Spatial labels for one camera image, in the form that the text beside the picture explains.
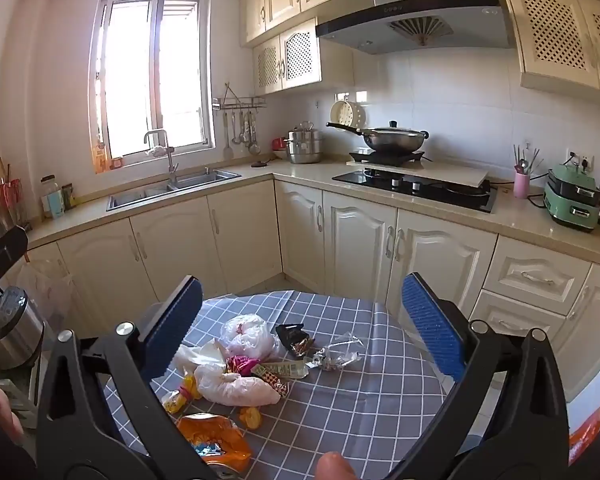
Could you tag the yellow candy wrapper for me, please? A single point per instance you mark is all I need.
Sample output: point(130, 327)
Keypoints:
point(173, 402)

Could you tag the orange snack bag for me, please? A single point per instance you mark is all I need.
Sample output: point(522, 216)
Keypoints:
point(217, 440)

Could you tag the steel steamer pot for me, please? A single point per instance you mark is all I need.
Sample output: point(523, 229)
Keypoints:
point(304, 144)

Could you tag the white steamer basket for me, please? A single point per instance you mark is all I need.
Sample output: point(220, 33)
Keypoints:
point(347, 113)

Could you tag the stainless steel sink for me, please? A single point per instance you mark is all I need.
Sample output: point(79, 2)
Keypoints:
point(150, 191)

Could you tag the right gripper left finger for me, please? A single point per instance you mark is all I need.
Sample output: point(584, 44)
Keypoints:
point(77, 435)

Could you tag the silver rice cooker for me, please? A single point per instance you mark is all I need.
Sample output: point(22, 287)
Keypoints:
point(21, 328)

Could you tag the cream lower cabinets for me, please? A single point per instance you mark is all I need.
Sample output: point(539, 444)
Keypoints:
point(334, 244)

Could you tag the kitchen window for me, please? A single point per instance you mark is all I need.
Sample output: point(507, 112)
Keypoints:
point(149, 69)

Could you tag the orange rice bag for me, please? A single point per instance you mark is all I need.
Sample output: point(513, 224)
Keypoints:
point(584, 436)

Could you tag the white crumpled plastic bag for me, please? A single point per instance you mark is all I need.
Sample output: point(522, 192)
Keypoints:
point(207, 365)

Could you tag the range hood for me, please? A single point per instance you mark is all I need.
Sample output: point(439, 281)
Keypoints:
point(410, 25)

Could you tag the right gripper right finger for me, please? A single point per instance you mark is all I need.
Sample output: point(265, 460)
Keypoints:
point(506, 415)

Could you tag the black gas stove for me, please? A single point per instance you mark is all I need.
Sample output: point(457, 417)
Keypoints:
point(415, 175)

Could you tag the glass jar with lid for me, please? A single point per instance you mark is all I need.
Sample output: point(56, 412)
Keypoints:
point(52, 199)

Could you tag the green electric cooker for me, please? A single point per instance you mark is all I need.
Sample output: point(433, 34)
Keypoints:
point(571, 197)

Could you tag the pink snack bag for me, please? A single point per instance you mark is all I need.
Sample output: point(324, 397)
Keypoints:
point(242, 365)

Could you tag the cream upper cabinets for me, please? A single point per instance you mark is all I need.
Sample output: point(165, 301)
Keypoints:
point(295, 43)

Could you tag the hanging utensil rack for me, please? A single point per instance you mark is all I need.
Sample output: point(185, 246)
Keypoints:
point(238, 117)

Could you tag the person's right hand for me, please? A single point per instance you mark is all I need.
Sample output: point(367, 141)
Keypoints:
point(332, 466)

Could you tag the pink utensil holder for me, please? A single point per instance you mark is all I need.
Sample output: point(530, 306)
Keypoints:
point(521, 186)

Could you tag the yellow wrapper piece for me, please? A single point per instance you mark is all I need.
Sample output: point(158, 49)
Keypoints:
point(251, 418)

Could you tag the grey checked tablecloth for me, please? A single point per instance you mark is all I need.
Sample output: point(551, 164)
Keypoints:
point(372, 412)

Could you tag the black snack bag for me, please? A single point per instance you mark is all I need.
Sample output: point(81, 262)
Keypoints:
point(294, 339)

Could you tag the clear plastic wrapper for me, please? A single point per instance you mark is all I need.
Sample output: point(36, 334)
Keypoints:
point(343, 351)

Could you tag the chrome sink faucet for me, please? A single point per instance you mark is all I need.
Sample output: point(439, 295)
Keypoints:
point(159, 146)

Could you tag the cream cabinets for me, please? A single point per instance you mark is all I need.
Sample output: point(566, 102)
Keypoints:
point(295, 43)
point(334, 244)

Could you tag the gold flat wrapper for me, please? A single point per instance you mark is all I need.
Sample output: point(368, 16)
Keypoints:
point(294, 370)

